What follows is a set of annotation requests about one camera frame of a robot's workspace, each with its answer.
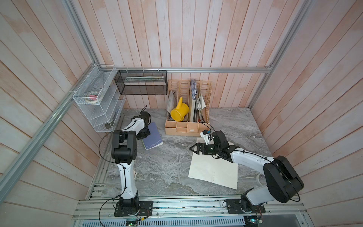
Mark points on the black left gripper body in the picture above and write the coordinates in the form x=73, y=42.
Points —
x=143, y=133

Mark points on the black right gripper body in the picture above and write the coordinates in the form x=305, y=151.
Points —
x=211, y=149

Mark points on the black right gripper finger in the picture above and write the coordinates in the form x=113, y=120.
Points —
x=197, y=146
x=199, y=151

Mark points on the purple notebook green spine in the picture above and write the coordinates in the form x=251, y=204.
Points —
x=154, y=139

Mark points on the cream notebook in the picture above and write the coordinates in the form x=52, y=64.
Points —
x=217, y=171

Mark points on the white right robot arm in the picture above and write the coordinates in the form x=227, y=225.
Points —
x=282, y=181

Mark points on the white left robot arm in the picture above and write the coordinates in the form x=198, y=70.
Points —
x=124, y=152

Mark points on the yellow plastic watering can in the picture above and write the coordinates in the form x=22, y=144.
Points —
x=178, y=114

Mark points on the grey folder in organizer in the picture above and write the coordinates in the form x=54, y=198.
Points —
x=171, y=102

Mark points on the illustrated book in organizer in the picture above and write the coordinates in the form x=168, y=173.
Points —
x=200, y=106

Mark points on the grey-green book in organizer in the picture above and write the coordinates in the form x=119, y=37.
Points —
x=192, y=102

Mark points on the peach plastic desk organizer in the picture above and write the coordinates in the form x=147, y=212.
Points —
x=185, y=127

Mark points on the tape roll on shelf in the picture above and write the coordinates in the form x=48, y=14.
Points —
x=93, y=97

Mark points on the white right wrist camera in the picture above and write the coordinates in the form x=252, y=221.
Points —
x=206, y=135

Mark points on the black mesh wall basket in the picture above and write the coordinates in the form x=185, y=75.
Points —
x=142, y=82

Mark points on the white wire wall shelf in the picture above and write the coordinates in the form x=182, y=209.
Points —
x=104, y=115

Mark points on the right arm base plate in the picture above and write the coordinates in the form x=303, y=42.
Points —
x=243, y=206

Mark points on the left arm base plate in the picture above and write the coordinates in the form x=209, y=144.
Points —
x=130, y=208

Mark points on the aluminium frame rail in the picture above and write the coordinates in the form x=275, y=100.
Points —
x=200, y=69

